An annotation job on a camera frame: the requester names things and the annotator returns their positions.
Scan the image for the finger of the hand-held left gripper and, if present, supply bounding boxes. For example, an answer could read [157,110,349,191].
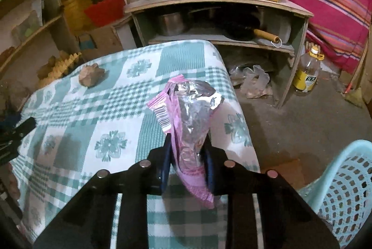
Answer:
[0,140,21,165]
[0,116,37,140]

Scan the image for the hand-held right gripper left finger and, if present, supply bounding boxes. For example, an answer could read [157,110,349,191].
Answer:
[33,133,173,249]

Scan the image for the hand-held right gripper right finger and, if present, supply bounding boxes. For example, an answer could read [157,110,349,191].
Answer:
[201,136,341,249]

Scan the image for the pink foil snack wrapper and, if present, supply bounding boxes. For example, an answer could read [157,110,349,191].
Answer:
[146,75,225,209]

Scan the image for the light blue plastic basket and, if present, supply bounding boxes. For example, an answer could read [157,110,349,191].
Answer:
[299,140,372,249]

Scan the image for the yellow egg carton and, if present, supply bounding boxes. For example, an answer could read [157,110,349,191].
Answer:
[38,51,83,87]

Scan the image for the green checkered tablecloth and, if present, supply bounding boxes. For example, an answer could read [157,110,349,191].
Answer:
[8,40,261,249]

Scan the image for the crumpled brown paper ball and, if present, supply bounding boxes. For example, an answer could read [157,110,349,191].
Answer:
[78,63,106,88]

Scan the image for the clear plastic bags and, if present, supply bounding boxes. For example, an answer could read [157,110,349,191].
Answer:
[229,64,273,99]

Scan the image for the cardboard box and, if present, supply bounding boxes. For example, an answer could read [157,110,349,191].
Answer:
[78,25,117,61]

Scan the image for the yellow oil jug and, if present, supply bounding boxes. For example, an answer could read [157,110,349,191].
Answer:
[59,0,91,35]

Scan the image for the clear oil bottle yellow label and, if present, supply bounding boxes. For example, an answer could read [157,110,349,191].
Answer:
[292,44,325,96]

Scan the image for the red plastic basin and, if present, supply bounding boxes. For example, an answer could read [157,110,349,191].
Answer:
[84,0,127,29]

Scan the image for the metal pot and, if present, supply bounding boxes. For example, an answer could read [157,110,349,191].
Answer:
[155,12,184,37]

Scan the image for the wooden storage cabinet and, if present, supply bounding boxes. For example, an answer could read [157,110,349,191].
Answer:
[123,0,315,109]

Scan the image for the wooden wall shelf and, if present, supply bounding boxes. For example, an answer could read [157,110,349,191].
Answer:
[0,0,76,84]

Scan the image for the black pan wooden handle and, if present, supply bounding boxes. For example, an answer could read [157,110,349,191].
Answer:
[226,20,283,49]

